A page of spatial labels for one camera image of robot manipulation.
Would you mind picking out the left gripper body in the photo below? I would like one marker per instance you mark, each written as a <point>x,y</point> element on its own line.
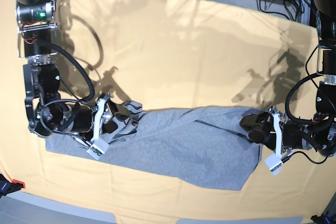
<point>281,135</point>

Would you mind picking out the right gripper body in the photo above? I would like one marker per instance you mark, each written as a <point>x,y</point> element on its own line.
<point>87,122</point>

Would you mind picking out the grey t-shirt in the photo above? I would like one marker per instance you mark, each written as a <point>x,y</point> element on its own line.
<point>205,146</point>

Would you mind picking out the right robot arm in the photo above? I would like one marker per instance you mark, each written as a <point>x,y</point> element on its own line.
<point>45,109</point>

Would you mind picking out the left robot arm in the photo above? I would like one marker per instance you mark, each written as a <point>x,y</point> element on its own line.
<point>321,128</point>

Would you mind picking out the yellow table cloth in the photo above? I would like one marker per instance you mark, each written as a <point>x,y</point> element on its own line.
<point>166,54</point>

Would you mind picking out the black clamp right corner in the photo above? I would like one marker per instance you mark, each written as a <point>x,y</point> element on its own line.
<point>322,219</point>

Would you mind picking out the red and black clamp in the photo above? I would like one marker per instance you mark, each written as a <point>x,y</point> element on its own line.
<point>8,187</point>

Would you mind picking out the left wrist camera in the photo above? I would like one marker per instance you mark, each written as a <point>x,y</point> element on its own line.
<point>274,163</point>

